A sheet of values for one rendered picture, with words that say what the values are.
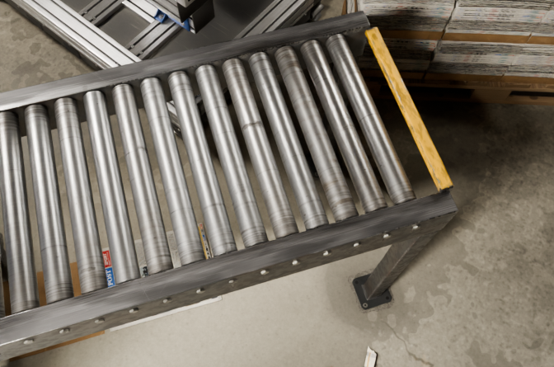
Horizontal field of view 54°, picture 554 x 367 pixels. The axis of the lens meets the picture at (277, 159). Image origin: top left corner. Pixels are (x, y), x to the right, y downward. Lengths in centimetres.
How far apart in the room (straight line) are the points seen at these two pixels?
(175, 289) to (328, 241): 31
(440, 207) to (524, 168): 111
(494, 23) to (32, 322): 157
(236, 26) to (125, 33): 41
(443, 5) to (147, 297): 125
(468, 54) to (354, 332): 103
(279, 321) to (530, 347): 82
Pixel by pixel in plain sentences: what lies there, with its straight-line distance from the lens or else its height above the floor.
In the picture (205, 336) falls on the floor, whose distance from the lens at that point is 186.
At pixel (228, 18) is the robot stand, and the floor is 21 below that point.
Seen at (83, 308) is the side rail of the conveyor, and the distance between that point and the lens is 111.
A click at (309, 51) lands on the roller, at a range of 131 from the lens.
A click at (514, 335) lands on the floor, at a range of 203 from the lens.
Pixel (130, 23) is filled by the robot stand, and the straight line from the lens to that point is 218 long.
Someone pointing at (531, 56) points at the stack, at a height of 31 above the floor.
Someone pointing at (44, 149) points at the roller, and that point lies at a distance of 126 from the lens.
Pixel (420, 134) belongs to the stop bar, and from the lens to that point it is 121.
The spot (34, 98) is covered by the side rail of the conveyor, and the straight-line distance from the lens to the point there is 133.
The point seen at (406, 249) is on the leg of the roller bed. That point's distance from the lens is 137.
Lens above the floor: 184
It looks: 64 degrees down
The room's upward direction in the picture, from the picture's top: 3 degrees clockwise
